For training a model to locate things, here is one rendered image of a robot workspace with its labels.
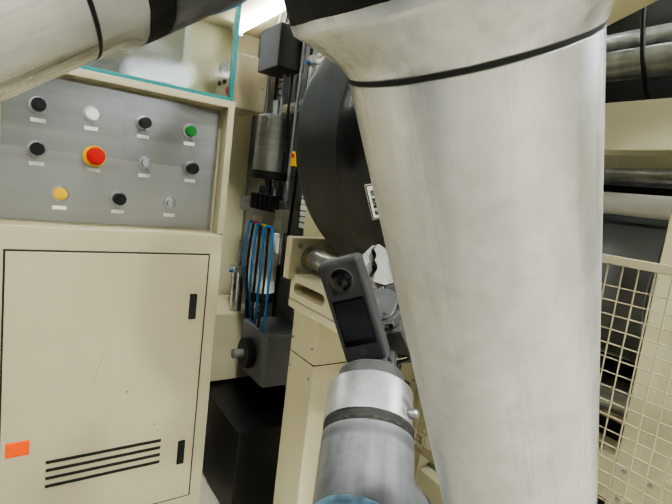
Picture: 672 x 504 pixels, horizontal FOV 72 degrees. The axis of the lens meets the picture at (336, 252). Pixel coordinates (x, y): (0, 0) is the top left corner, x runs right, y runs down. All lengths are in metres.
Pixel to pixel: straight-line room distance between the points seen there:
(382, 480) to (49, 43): 0.37
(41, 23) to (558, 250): 0.20
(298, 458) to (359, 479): 0.92
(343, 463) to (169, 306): 0.99
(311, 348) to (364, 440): 0.78
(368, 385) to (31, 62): 0.37
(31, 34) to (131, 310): 1.16
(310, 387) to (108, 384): 0.54
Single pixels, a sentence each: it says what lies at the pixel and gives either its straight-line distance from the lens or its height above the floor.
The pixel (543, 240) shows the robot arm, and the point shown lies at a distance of 0.17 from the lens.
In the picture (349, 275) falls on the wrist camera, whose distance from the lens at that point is 0.48.
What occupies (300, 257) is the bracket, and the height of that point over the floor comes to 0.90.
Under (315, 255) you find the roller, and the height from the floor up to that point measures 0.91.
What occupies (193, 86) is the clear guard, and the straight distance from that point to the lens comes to 1.37.
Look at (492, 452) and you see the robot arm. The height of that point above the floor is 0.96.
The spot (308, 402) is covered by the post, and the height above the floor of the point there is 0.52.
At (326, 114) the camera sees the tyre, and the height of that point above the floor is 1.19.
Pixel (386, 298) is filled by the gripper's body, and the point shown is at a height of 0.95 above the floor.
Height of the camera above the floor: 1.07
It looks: 8 degrees down
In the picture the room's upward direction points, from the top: 7 degrees clockwise
